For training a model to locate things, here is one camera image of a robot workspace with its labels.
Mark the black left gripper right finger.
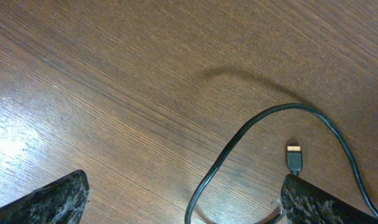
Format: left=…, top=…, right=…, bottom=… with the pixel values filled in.
left=280, top=174, right=378, bottom=224

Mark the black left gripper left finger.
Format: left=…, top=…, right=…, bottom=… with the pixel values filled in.
left=0, top=170, right=90, bottom=224

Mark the black usb cable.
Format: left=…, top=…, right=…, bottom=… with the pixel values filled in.
left=184, top=103, right=378, bottom=224

